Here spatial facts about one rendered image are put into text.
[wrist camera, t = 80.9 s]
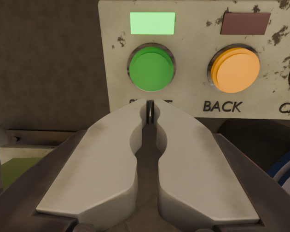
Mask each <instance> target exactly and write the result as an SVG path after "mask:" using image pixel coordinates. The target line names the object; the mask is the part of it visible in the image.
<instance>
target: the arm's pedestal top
mask: <svg viewBox="0 0 290 232"><path fill-rule="evenodd" d="M56 147H58V146H52V145H16V144H5V145H2V146H0V162H1V165H2V164H4V163H6V162H7V161H9V160H11V159H13V158H33V157H44V156H46V155H47V154H48V153H50V152H51V151H52V150H54V149H55V148H56Z"/></svg>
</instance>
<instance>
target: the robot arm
mask: <svg viewBox="0 0 290 232"><path fill-rule="evenodd" d="M150 111H151V124H154V126H155V127H156V128H157V144H156V146H157V148H158V149H159V151H160V152H161V153H162V156H161V157H160V158H159V161H158V175H157V205H158V212H159V215H160V216H161V217H162V218H163V219H164V220H165V221H166V222H168V223H169V224H171V225H172V226H174V227H175V228H177V229H178V230H180V231H181V232H290V194H289V193H288V192H287V191H286V190H285V189H284V188H282V187H281V186H280V185H279V184H278V183H277V182H276V181H275V180H274V179H273V178H272V177H270V176H269V175H268V174H267V173H266V172H265V171H263V170H262V169H261V168H260V167H259V166H257V165H256V164H255V163H254V162H253V161H252V160H250V159H249V158H248V157H247V156H246V155H245V154H243V153H242V152H241V151H240V150H239V149H238V148H237V147H236V146H234V145H233V144H232V143H231V142H230V141H229V140H227V139H226V138H225V137H224V136H223V135H222V134H220V133H212V132H211V131H210V130H209V129H208V128H206V127H205V126H204V125H203V124H202V123H201V122H199V121H198V120H197V119H195V118H194V117H192V116H191V115H189V114H187V113H185V112H184V111H182V110H180V109H178V108H176V107H174V106H173V105H171V104H169V103H167V102H165V101H164V100H162V99H155V100H151V101H150V100H149V99H145V98H141V99H138V100H136V101H134V102H132V103H130V104H128V105H126V106H124V107H121V108H119V109H117V110H116V111H114V112H112V113H109V114H108V115H106V116H104V117H103V118H101V119H100V120H98V121H97V122H96V123H94V124H93V125H92V126H91V127H90V128H88V129H87V130H81V129H80V130H78V131H77V132H76V133H74V134H73V135H72V136H70V137H69V138H68V139H66V140H65V141H64V142H63V143H61V144H60V145H59V146H58V147H56V148H55V149H54V150H52V151H51V152H50V153H48V154H47V155H46V156H44V157H43V158H42V159H41V160H39V161H38V162H37V163H35V164H34V165H33V166H32V167H30V168H29V169H28V170H26V171H25V172H24V173H23V174H21V175H20V176H19V177H18V178H17V179H15V180H14V181H13V182H12V183H11V184H10V185H9V186H8V187H7V188H6V189H5V190H3V188H0V232H107V230H108V229H110V228H112V227H114V226H115V225H117V224H119V223H121V222H122V221H124V220H126V219H128V218H129V217H131V216H132V214H133V213H134V211H135V205H136V198H137V191H138V175H137V158H136V157H135V153H136V152H137V150H138V149H139V148H140V147H141V146H142V128H143V127H144V126H145V125H146V124H149V118H150Z"/></svg>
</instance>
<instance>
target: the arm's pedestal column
mask: <svg viewBox="0 0 290 232"><path fill-rule="evenodd" d="M6 131H7V138H8V144H16V145H52V146H59V145H60V144H61V143H63V142H64V141H65V140H66V139H68V138H69V137H70V136H72V135H73V134H74V133H76V132H77V131H63V130H37V129H8V130H6Z"/></svg>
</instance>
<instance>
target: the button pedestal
mask: <svg viewBox="0 0 290 232"><path fill-rule="evenodd" d="M98 9H99V20H100V28H101V36H102V45H103V53H104V64H105V72H106V80H107V89H108V97H109V105H110V112H111V113H112V112H114V111H116V110H117V109H119V108H121V107H124V106H126V105H128V104H130V103H132V102H134V101H136V100H138V99H141V98H145V99H149V100H150V101H151V100H155V99H162V100H164V101H165V102H167V103H169V104H171V105H173V106H174V107H176V108H178V109H180V110H182V111H184V112H185V113H187V114H189V115H191V116H192V117H208V118H246V119H285V120H290V0H100V1H99V3H98ZM131 12H174V13H175V18H174V34H172V35H169V34H131V22H130V13H131ZM224 13H271V16H270V18H269V22H268V25H267V28H266V31H265V34H264V35H220V31H221V27H222V22H223V17H224ZM151 46H152V47H158V48H160V49H162V50H164V51H165V52H166V53H167V54H168V55H169V56H170V58H171V60H172V63H173V67H174V72H173V77H172V79H171V81H170V82H169V84H168V85H167V86H166V87H164V88H163V89H161V90H158V91H153V92H150V91H145V90H142V89H140V88H139V87H137V86H136V85H135V84H134V83H133V81H132V79H131V77H130V73H129V66H130V63H131V60H132V58H133V56H134V55H135V54H136V53H137V52H138V51H139V50H141V49H143V48H145V47H151ZM238 47H240V48H245V49H248V50H250V51H251V52H253V53H254V54H255V55H256V56H257V57H258V59H259V62H260V70H259V73H258V76H257V78H256V79H255V80H254V82H253V83H252V84H251V85H250V86H249V87H247V88H246V89H244V90H242V91H240V92H236V93H226V92H223V91H221V90H219V89H218V88H217V87H216V86H215V84H214V83H213V81H212V79H211V69H212V66H213V64H214V62H215V60H216V59H217V58H218V57H219V56H220V55H221V54H222V53H223V52H225V51H227V50H229V49H232V48H238Z"/></svg>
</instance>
